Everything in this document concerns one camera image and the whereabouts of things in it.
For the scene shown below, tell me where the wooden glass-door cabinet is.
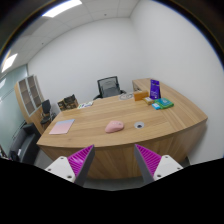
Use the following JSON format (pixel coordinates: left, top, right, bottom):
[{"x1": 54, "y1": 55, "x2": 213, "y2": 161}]
[{"x1": 14, "y1": 75, "x2": 43, "y2": 126}]

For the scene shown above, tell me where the orange box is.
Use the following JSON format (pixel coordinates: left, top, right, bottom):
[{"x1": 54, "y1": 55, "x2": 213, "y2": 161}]
[{"x1": 134, "y1": 91, "x2": 149, "y2": 101}]

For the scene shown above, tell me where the wooden office desk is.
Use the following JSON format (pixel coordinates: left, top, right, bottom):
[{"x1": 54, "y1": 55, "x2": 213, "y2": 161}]
[{"x1": 38, "y1": 84, "x2": 207, "y2": 179}]

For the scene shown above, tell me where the ceiling light panel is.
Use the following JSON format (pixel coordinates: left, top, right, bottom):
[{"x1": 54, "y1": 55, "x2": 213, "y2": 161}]
[{"x1": 43, "y1": 0, "x2": 82, "y2": 18}]

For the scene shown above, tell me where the blue small box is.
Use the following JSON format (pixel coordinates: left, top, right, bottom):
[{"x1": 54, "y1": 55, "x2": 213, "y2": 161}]
[{"x1": 152, "y1": 103, "x2": 161, "y2": 110}]

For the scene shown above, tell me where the black mesh office chair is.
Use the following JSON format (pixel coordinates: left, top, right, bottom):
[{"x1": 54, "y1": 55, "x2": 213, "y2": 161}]
[{"x1": 94, "y1": 76, "x2": 125, "y2": 100}]

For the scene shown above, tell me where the black side chair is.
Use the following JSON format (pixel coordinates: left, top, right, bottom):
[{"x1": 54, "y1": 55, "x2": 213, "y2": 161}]
[{"x1": 40, "y1": 100, "x2": 56, "y2": 125}]

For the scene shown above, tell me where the dark desk organizer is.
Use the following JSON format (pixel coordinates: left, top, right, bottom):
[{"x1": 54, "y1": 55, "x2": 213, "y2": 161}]
[{"x1": 57, "y1": 95, "x2": 78, "y2": 111}]

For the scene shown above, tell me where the small tan box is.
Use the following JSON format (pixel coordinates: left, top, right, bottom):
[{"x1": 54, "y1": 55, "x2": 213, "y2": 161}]
[{"x1": 143, "y1": 97, "x2": 154, "y2": 105}]

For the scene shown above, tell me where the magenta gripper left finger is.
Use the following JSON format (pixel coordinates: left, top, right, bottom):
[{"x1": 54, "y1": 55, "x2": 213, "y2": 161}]
[{"x1": 46, "y1": 145, "x2": 95, "y2": 186}]

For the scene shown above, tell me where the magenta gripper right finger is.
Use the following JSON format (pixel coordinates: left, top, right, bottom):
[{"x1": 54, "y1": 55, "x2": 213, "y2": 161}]
[{"x1": 134, "y1": 144, "x2": 182, "y2": 185}]

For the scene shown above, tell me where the green book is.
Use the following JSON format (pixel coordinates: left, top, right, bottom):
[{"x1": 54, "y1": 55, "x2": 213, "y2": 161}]
[{"x1": 155, "y1": 98, "x2": 174, "y2": 109}]

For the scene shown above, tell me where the pink mouse pad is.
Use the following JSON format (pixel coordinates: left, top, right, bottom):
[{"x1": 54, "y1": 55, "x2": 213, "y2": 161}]
[{"x1": 50, "y1": 119, "x2": 74, "y2": 135}]

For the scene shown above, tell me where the white colourful paper sheet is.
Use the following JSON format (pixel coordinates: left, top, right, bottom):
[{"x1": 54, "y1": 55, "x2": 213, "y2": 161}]
[{"x1": 78, "y1": 101, "x2": 93, "y2": 109}]

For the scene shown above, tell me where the desk cable grommet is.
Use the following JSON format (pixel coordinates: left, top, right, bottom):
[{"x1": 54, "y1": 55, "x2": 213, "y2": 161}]
[{"x1": 134, "y1": 121, "x2": 145, "y2": 129}]

